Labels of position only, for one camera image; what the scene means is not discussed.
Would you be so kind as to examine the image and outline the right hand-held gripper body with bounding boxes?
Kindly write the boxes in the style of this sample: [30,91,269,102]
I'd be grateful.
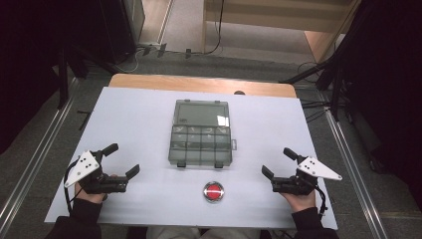
[271,155,343,196]

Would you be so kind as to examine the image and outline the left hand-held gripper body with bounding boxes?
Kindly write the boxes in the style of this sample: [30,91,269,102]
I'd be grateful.
[64,149,129,195]

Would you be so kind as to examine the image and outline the person's left hand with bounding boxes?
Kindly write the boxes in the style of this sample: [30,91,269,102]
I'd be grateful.
[74,173,119,205]

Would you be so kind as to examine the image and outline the person's right hand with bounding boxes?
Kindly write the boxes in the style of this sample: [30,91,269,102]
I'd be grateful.
[279,189,317,214]

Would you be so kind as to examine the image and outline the white board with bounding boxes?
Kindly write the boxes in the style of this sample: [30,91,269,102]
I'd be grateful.
[44,86,338,231]

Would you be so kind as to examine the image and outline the red round button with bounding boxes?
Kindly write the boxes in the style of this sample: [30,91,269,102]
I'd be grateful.
[202,180,226,204]

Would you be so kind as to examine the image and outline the clear plastic compartment box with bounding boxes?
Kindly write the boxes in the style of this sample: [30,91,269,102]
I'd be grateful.
[167,99,239,169]

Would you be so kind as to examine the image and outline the black metal stand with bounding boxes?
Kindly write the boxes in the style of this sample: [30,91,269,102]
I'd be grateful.
[57,46,88,111]

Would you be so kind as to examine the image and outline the black tripod stand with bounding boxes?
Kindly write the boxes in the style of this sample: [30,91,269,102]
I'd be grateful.
[279,49,347,122]

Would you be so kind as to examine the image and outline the wooden table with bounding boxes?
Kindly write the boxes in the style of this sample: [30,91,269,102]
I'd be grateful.
[108,73,298,100]

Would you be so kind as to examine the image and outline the white power strip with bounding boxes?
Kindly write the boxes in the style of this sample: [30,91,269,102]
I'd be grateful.
[136,41,168,58]

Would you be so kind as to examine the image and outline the black cabinet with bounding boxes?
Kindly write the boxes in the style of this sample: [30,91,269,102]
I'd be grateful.
[98,0,146,65]

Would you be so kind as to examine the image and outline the dark curtain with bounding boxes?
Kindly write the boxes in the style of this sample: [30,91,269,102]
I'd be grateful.
[334,0,422,213]
[0,0,110,155]

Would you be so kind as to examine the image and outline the light wooden furniture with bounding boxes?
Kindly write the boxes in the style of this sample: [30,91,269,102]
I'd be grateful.
[201,0,363,64]

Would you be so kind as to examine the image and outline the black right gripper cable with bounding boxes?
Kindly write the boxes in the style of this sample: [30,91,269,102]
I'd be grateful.
[314,184,329,219]

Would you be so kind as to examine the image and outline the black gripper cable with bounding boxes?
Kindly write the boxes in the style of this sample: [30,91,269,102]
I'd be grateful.
[314,184,329,219]
[63,160,84,215]

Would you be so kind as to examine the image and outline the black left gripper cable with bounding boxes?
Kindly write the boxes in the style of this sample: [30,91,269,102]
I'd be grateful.
[63,160,84,215]

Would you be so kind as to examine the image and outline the black floor cables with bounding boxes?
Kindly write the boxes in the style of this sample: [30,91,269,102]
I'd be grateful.
[297,61,336,123]

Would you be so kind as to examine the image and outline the aluminium floor rail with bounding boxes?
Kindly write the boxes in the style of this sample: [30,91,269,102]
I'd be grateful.
[0,78,81,227]
[319,94,390,239]

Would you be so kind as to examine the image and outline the black hanging cable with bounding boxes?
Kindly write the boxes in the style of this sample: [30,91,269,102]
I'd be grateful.
[184,0,226,60]

